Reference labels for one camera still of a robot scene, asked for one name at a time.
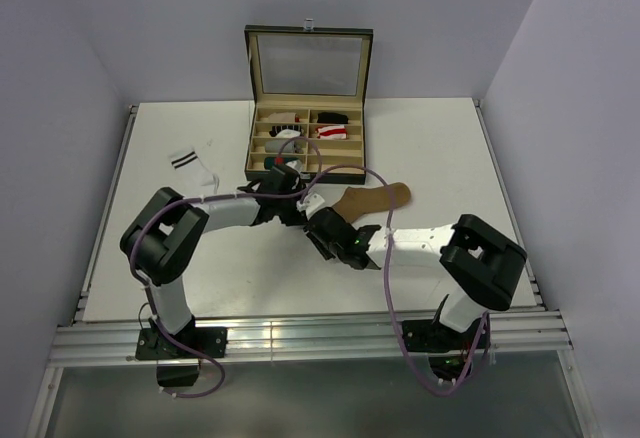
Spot brown ribbed sock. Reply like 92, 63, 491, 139
332, 182, 411, 224

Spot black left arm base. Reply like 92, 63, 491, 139
134, 326, 228, 390

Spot rolled black white sock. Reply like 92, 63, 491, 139
269, 125, 304, 139

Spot rolled grey sock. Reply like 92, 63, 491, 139
264, 140, 304, 154

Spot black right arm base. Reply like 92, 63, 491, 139
401, 318, 481, 382

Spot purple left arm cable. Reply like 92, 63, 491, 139
128, 137, 322, 400

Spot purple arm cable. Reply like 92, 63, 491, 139
128, 137, 322, 400
297, 164, 490, 398

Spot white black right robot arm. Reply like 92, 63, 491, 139
304, 207, 527, 348

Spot red white striped sock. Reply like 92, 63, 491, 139
316, 125, 348, 140

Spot black compartment storage box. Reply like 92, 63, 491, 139
244, 20, 374, 185

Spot rolled teal sock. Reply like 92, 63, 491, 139
263, 156, 302, 170

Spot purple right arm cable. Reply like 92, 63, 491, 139
297, 164, 490, 398

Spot aluminium table frame rail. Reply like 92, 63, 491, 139
47, 310, 572, 368

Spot white sock black stripes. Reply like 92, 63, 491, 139
168, 146, 219, 196

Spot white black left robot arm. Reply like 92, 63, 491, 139
120, 164, 306, 357

